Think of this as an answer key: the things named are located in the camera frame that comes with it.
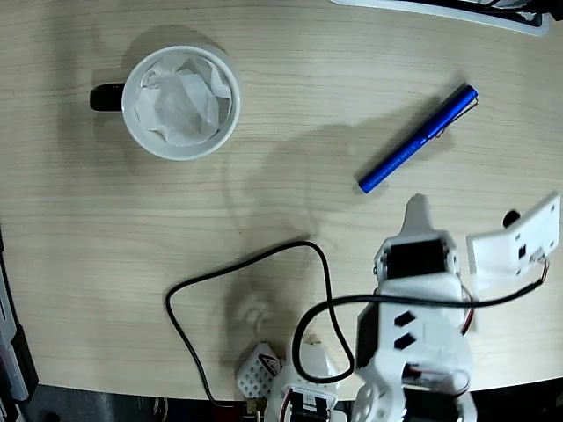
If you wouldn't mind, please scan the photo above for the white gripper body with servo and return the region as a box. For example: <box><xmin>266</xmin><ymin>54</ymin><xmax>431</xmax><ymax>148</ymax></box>
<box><xmin>372</xmin><ymin>230</ymin><xmax>472</xmax><ymax>309</ymax></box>

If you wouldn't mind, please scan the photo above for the blue pen with metal clip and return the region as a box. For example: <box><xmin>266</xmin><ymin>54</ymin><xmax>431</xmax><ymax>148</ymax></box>
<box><xmin>356</xmin><ymin>84</ymin><xmax>479</xmax><ymax>194</ymax></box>

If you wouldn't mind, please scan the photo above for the crumpled white tissue paper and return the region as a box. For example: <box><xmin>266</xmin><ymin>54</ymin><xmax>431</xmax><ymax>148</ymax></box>
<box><xmin>134</xmin><ymin>55</ymin><xmax>232</xmax><ymax>148</ymax></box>

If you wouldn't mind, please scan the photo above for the black block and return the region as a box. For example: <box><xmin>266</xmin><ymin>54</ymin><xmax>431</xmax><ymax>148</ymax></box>
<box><xmin>12</xmin><ymin>324</ymin><xmax>40</xmax><ymax>399</ymax></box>

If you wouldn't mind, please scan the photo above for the grey metal bar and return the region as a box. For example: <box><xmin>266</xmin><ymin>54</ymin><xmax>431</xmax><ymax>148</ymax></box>
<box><xmin>0</xmin><ymin>263</ymin><xmax>30</xmax><ymax>404</ymax></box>

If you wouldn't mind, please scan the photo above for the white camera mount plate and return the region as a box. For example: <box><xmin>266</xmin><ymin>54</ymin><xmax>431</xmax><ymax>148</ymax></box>
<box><xmin>465</xmin><ymin>192</ymin><xmax>563</xmax><ymax>294</ymax></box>

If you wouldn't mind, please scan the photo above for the silver desk cable box frame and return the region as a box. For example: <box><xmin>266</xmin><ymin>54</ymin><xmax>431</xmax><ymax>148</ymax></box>
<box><xmin>329</xmin><ymin>0</ymin><xmax>551</xmax><ymax>38</ymax></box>

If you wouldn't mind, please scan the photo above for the black camera cable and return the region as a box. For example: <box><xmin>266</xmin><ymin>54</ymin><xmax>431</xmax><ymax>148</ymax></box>
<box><xmin>165</xmin><ymin>240</ymin><xmax>551</xmax><ymax>408</ymax></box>

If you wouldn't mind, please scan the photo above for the white mug with black handle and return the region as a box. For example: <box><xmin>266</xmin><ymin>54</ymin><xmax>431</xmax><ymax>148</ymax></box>
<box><xmin>89</xmin><ymin>45</ymin><xmax>242</xmax><ymax>162</ymax></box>

